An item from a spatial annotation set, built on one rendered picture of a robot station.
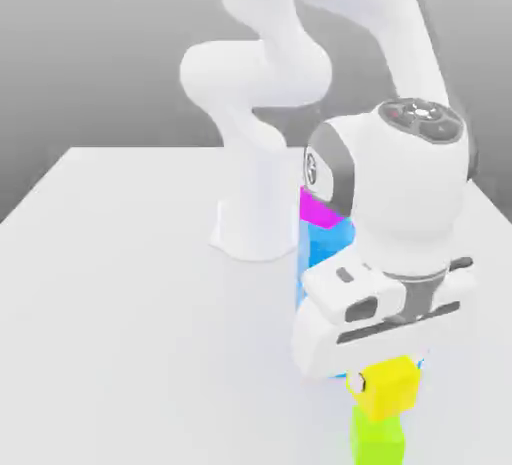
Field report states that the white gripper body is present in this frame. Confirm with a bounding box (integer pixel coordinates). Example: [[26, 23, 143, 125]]
[[291, 268, 478, 385]]

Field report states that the small yellow cube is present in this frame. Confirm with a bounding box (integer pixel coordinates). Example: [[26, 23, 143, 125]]
[[351, 355, 422, 423]]

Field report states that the small lime green cube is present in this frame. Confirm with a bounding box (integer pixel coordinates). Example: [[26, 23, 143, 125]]
[[349, 404, 406, 465]]

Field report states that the small magenta cube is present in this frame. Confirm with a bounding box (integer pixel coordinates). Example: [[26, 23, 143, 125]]
[[299, 186, 348, 231]]

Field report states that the large blue box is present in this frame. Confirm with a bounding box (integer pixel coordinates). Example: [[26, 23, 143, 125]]
[[295, 215, 426, 381]]

